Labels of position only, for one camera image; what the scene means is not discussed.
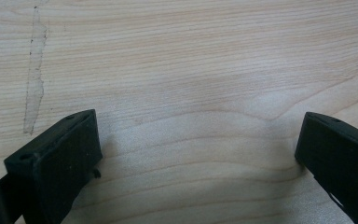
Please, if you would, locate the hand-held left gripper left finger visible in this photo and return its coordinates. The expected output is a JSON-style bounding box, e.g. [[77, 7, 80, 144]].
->
[[3, 108, 103, 224]]

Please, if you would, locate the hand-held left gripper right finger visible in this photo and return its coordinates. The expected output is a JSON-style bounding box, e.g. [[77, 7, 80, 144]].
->
[[294, 111, 358, 224]]

